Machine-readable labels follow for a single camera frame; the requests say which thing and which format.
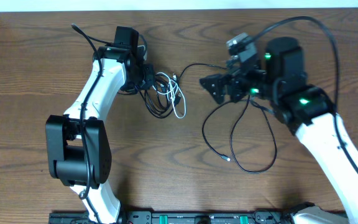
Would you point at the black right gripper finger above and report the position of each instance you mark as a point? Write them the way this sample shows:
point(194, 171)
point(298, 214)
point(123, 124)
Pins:
point(214, 81)
point(218, 93)

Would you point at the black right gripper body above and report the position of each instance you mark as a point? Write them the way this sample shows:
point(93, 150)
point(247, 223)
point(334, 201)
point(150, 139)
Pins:
point(251, 83)

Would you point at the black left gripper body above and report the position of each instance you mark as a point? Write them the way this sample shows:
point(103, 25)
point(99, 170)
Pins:
point(145, 77)

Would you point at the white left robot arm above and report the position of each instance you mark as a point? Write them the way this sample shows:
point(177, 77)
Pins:
point(78, 149)

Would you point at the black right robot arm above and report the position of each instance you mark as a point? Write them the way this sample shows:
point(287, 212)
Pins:
point(305, 109)

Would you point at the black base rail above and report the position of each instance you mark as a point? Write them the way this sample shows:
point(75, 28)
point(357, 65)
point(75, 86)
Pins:
point(145, 217)

